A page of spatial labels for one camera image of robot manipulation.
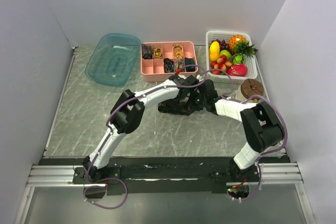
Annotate dark patterned necktie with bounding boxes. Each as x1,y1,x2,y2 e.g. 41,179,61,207
158,100,204,116

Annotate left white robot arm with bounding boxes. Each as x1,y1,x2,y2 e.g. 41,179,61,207
83,74,204,183

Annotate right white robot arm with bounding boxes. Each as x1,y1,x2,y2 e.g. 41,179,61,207
192,80,288,182

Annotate orange blue rolled tie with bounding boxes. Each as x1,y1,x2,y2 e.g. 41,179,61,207
174,58,185,73

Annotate black rolled tie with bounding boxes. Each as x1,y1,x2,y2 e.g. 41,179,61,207
184,58,197,72

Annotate red cherry bunch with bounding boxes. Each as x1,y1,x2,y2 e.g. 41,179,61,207
210,55,233,75

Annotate dark purple rolled tie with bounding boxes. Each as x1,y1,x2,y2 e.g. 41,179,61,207
163,58,175,73

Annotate pink dragon fruit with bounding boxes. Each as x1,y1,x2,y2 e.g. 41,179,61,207
226,63,248,77

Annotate brown lidded white jar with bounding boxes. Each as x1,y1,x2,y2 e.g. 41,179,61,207
234,79,264,101

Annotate pink compartment organizer box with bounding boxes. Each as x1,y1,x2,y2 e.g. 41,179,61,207
140,41,198,82

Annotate yellow patterned rolled tie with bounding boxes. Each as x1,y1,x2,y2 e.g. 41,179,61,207
173,44,184,59

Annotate green apple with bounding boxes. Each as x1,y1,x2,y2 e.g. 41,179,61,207
219,50,232,60

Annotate green leafy vegetable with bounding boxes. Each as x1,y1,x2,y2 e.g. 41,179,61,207
232,54,245,65

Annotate yellow mango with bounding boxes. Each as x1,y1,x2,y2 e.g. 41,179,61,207
209,41,220,61

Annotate gold rolled tie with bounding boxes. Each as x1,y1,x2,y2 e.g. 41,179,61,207
153,48,163,59

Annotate dark purple grapes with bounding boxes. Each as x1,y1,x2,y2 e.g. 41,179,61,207
209,39,231,51

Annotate dark brown rolled tie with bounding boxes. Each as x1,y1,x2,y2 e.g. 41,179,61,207
141,44,153,60

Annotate orange pineapple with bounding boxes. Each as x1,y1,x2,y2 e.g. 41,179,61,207
229,35,258,57

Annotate teal transparent plastic bin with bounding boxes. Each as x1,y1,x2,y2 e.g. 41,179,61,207
85,33,141,87

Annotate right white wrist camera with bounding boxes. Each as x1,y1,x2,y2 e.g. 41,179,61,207
196,74,204,83

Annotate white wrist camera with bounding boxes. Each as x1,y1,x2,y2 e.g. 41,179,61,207
196,74,204,83
175,69,186,79

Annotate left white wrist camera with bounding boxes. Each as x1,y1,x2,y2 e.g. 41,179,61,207
175,69,186,79

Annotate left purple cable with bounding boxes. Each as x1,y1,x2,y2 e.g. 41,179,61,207
86,73,205,180

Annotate purple cable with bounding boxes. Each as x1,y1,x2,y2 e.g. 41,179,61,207
86,73,205,180
195,66,288,204

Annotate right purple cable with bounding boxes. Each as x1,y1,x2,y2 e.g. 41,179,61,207
195,66,288,204

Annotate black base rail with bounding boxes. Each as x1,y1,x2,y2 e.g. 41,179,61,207
39,155,289,197

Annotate aluminium frame rail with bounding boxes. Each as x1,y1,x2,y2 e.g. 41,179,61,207
26,163,303,187

